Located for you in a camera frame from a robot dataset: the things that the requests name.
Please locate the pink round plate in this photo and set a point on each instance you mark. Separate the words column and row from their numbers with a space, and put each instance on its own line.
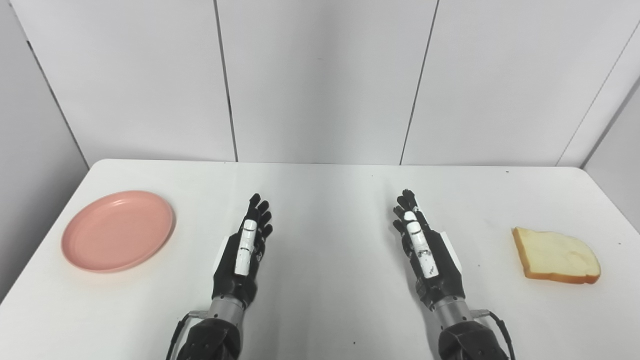
column 117, row 231

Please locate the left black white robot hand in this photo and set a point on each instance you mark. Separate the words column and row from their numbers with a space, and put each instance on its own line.
column 235, row 280

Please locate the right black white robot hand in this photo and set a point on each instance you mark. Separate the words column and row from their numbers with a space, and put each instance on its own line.
column 440, row 280

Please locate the slice of white bread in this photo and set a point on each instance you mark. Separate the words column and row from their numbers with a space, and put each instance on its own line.
column 555, row 255

